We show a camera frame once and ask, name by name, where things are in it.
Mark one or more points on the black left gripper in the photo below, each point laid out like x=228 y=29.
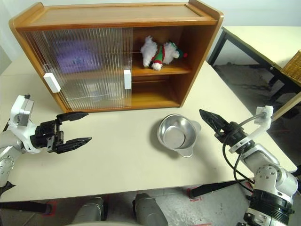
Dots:
x=44 y=136

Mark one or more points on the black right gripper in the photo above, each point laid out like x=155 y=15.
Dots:
x=234 y=133

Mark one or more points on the purple package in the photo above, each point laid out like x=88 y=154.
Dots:
x=73 y=60

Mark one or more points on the ribbed translucent sliding door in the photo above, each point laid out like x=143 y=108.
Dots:
x=128 y=47
x=35 y=58

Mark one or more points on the white plush toy dog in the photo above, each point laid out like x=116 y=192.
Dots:
x=150 y=50

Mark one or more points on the wooden cabinet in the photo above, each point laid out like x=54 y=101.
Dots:
x=200 y=58

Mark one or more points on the wooden cabinet shelf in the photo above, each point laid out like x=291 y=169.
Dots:
x=162 y=71

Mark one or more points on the round metal bowl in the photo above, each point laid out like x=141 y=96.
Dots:
x=176 y=136

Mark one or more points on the black table foot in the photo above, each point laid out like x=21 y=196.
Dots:
x=216 y=187
x=23 y=206

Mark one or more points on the beige wooden beam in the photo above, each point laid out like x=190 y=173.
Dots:
x=287 y=107

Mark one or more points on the dark grey rounded shape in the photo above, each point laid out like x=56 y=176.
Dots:
x=150 y=207
x=91 y=209

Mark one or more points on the wicker basket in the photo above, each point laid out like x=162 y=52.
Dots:
x=292 y=67

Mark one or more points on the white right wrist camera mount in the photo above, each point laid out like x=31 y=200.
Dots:
x=264 y=115

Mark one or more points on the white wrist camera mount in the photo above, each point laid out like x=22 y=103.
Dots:
x=264 y=115
x=21 y=110

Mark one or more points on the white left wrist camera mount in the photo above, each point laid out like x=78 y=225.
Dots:
x=21 y=110

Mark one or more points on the beige table with black frame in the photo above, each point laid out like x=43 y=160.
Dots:
x=258 y=37

